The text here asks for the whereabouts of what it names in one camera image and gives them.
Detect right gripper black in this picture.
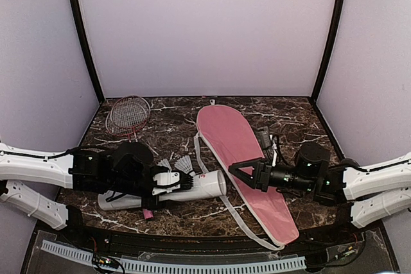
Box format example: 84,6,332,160
229,157,315,193

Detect white shuttlecock tube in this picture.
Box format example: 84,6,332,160
98,170,227,211

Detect white plastic shuttlecock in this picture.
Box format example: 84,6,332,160
157,158,172,171
174,155,195,176

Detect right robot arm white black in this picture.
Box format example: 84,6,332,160
229,142,410,228

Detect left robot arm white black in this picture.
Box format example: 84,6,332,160
1,142,193,246

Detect red badminton racket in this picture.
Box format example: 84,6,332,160
107,95,152,142

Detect pink racket bag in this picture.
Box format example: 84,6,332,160
197,105,299,246

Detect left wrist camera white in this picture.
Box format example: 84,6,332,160
152,171,194,196

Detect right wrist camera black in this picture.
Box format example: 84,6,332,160
256,126,279,166

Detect white bag shoulder strap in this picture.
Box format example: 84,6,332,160
193,132,285,251

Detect grey slotted cable duct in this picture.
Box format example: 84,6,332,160
40,240,306,273

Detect black front rail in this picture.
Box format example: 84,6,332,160
57,225,365,255

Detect black right corner post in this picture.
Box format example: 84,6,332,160
310,0,344,105

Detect black corner post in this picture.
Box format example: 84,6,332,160
310,0,344,105
69,0,105,104

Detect black left corner post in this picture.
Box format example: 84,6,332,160
69,0,105,104

